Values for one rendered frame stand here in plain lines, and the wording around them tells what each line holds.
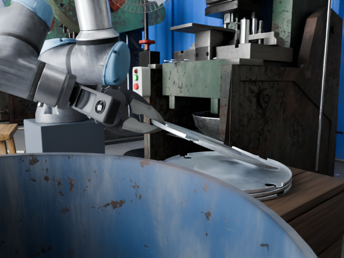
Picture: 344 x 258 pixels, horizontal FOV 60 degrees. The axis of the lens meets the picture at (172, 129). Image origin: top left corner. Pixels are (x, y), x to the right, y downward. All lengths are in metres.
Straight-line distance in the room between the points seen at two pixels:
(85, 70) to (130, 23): 1.83
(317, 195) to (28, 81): 0.56
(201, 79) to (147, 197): 0.90
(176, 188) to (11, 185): 0.20
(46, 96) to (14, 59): 0.08
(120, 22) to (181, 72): 1.38
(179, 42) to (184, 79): 2.15
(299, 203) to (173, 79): 0.89
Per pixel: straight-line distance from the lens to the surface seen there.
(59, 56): 0.89
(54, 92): 0.57
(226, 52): 1.25
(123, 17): 2.62
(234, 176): 0.63
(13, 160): 0.40
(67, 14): 2.44
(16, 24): 0.61
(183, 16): 3.42
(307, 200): 0.62
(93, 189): 0.38
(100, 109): 0.50
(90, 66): 0.83
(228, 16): 1.43
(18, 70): 0.57
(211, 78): 1.17
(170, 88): 1.35
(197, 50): 1.32
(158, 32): 3.74
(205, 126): 1.32
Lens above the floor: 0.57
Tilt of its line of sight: 9 degrees down
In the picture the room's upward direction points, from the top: straight up
